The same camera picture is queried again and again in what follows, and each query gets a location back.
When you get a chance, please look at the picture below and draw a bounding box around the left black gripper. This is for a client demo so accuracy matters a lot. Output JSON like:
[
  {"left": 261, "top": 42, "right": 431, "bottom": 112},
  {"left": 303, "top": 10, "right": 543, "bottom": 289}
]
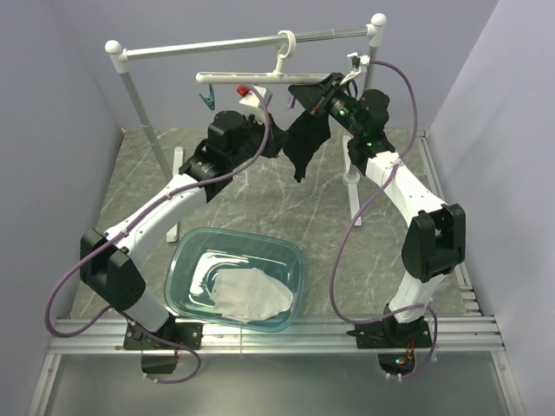
[{"left": 228, "top": 109, "right": 291, "bottom": 169}]

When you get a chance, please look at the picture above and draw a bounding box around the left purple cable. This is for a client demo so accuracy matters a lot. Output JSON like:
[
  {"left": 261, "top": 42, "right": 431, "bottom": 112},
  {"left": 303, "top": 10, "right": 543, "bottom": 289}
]
[{"left": 44, "top": 86, "right": 272, "bottom": 385}]

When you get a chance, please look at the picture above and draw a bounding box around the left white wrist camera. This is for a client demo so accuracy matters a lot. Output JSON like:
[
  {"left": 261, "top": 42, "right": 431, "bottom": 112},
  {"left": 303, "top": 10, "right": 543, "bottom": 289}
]
[{"left": 237, "top": 84, "right": 272, "bottom": 124}]

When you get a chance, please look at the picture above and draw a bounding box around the teal clothespin far left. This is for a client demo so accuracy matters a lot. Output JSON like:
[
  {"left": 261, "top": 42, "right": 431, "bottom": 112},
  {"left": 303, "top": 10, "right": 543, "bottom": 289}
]
[{"left": 199, "top": 84, "right": 216, "bottom": 111}]

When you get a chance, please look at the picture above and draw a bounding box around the white metal drying rack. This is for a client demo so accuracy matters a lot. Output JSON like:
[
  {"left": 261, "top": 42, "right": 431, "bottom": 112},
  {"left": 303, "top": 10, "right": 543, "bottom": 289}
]
[{"left": 104, "top": 12, "right": 387, "bottom": 244}]

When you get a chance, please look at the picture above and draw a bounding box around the purple cable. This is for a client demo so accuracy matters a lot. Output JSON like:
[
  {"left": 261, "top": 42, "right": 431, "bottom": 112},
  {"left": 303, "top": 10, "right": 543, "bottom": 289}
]
[
  {"left": 44, "top": 86, "right": 272, "bottom": 385},
  {"left": 330, "top": 60, "right": 439, "bottom": 379}
]

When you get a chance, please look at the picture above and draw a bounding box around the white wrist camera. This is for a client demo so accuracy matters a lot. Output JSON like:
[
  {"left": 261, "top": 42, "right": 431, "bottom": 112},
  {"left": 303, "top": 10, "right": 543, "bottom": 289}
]
[
  {"left": 340, "top": 52, "right": 371, "bottom": 86},
  {"left": 237, "top": 84, "right": 272, "bottom": 124}
]

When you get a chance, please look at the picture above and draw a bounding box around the white cloth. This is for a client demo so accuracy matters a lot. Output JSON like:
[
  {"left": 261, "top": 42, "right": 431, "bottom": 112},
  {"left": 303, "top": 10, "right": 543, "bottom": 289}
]
[{"left": 210, "top": 268, "right": 294, "bottom": 322}]

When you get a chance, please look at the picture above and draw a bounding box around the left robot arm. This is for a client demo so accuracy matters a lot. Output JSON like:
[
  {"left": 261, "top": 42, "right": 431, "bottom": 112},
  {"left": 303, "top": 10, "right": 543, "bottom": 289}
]
[{"left": 80, "top": 111, "right": 288, "bottom": 348}]

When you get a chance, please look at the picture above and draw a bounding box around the black underwear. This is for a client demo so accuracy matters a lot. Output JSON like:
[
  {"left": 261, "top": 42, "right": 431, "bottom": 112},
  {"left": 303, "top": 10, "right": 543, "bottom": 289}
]
[{"left": 283, "top": 111, "right": 331, "bottom": 183}]

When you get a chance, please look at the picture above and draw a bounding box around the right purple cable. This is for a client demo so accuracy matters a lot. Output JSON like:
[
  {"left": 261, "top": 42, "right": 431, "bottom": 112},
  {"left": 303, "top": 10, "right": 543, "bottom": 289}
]
[{"left": 330, "top": 60, "right": 439, "bottom": 379}]

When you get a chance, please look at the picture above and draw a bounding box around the white plastic clip hanger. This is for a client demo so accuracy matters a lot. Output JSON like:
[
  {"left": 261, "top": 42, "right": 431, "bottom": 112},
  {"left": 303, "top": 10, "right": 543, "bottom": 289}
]
[{"left": 195, "top": 29, "right": 327, "bottom": 85}]

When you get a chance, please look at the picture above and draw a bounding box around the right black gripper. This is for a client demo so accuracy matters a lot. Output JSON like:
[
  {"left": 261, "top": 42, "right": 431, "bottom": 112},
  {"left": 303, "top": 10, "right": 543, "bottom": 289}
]
[{"left": 289, "top": 74, "right": 363, "bottom": 139}]

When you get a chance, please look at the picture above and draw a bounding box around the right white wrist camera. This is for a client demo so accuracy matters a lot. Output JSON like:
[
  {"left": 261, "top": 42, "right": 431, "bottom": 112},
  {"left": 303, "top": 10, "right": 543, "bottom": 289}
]
[{"left": 340, "top": 52, "right": 371, "bottom": 86}]

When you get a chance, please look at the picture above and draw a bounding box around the aluminium mounting rail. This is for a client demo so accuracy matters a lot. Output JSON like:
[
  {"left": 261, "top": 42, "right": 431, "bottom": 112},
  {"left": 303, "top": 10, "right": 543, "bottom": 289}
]
[{"left": 47, "top": 315, "right": 506, "bottom": 354}]

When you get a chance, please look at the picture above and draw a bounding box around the translucent teal plastic basin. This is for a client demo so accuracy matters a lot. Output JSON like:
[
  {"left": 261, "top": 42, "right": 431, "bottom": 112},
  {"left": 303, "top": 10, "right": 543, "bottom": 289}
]
[{"left": 164, "top": 227, "right": 306, "bottom": 333}]

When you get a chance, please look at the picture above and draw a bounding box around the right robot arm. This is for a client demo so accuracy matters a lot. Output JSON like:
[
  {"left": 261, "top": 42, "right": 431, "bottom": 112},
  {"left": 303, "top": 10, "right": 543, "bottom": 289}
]
[{"left": 288, "top": 73, "right": 466, "bottom": 348}]

